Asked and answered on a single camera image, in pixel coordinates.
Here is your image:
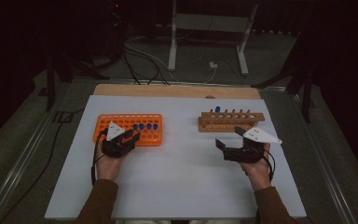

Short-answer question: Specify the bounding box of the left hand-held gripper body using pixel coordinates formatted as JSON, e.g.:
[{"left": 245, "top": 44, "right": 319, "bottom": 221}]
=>
[{"left": 101, "top": 120, "right": 131, "bottom": 159}]

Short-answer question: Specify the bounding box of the left hand-held gripper black cable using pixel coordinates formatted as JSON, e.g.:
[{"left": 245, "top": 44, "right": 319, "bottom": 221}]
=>
[{"left": 90, "top": 129, "right": 108, "bottom": 187}]

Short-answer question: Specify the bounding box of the white metal stand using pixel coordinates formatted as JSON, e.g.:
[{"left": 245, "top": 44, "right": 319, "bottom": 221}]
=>
[{"left": 167, "top": 0, "right": 259, "bottom": 77}]

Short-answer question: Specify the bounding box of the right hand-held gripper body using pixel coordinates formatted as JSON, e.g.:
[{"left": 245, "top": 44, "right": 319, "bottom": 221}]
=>
[{"left": 223, "top": 125, "right": 283, "bottom": 164}]

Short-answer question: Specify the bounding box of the white table mat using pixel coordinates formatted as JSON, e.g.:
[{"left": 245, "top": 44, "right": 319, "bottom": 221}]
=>
[{"left": 44, "top": 94, "right": 307, "bottom": 220}]

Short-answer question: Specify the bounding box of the black stand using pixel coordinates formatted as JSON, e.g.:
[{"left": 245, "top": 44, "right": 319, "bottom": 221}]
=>
[
  {"left": 251, "top": 31, "right": 317, "bottom": 124},
  {"left": 45, "top": 52, "right": 125, "bottom": 112}
]

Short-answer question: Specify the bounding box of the person's left hand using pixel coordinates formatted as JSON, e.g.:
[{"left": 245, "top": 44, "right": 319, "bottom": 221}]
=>
[{"left": 95, "top": 140, "right": 128, "bottom": 183}]

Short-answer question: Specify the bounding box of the wooden test tube rack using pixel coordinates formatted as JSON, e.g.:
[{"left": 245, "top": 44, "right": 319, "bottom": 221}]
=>
[{"left": 198, "top": 111, "right": 266, "bottom": 134}]

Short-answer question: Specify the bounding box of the person's right hand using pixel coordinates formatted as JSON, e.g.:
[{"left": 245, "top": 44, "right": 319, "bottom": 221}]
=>
[{"left": 239, "top": 143, "right": 272, "bottom": 192}]

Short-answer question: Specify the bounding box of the white cable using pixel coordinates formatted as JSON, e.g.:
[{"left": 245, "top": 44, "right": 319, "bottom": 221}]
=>
[
  {"left": 124, "top": 41, "right": 183, "bottom": 83},
  {"left": 201, "top": 67, "right": 217, "bottom": 85}
]

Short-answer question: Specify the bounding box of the orange plastic test tube rack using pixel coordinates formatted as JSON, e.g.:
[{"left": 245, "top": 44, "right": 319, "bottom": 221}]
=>
[{"left": 92, "top": 113, "right": 163, "bottom": 147}]

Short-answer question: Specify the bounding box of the right hand-held gripper black cable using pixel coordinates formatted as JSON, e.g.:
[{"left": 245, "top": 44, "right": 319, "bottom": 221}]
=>
[{"left": 262, "top": 148, "right": 276, "bottom": 182}]

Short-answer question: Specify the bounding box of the hand-held gripper black cable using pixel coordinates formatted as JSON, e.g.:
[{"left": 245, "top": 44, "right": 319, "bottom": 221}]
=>
[
  {"left": 90, "top": 129, "right": 108, "bottom": 187},
  {"left": 262, "top": 148, "right": 276, "bottom": 182}
]

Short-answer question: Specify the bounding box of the metal frame rail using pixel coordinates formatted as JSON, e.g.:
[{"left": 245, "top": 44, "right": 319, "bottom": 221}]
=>
[
  {"left": 292, "top": 92, "right": 358, "bottom": 224},
  {"left": 71, "top": 77, "right": 288, "bottom": 93},
  {"left": 0, "top": 82, "right": 73, "bottom": 224}
]

